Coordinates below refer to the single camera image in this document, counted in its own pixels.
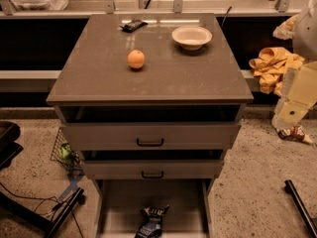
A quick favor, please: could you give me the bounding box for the brown snack bag on floor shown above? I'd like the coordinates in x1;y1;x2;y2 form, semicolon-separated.
277;125;314;145

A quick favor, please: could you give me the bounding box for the blue tape strip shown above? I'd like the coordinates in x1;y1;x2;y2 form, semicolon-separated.
57;173;82;202

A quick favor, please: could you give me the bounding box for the yellow crumpled cloth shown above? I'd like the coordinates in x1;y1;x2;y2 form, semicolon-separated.
249;47;305;97

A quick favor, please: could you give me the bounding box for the orange fruit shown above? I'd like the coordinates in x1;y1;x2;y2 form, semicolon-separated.
128;50;145;69

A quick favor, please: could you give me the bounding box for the wire basket with green item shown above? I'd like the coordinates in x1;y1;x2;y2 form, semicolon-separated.
51;130;83;174

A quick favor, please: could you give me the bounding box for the black stand left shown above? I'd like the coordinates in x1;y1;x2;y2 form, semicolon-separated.
0;121;84;238

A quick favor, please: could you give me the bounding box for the blue chip bag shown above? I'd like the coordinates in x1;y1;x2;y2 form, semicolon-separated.
134;205;169;238

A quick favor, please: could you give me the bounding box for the black cable on floor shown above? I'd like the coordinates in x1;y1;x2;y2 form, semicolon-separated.
0;181;85;238

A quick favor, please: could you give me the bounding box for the white bowl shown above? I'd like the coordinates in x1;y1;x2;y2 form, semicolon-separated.
171;26;212;51

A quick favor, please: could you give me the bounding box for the dark snack bar wrapper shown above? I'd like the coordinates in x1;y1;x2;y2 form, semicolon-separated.
121;20;147;33

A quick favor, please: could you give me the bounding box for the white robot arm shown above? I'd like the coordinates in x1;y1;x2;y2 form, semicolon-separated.
272;0;317;130

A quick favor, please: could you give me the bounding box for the top grey drawer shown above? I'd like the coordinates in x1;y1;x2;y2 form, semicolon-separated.
61;122;241;151

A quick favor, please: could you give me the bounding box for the bottom grey drawer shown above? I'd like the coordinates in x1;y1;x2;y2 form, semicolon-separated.
94;179;213;238

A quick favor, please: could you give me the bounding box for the middle grey drawer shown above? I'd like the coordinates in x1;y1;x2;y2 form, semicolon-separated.
81;160;224;179

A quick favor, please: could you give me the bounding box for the black bar right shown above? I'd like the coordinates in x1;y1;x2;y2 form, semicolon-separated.
284;179;317;238

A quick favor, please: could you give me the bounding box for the grey drawer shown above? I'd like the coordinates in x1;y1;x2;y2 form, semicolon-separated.
81;160;224;179
94;179;213;238
61;122;241;151

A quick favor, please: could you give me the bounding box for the grey drawer cabinet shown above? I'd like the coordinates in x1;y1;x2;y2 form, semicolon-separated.
48;14;253;238

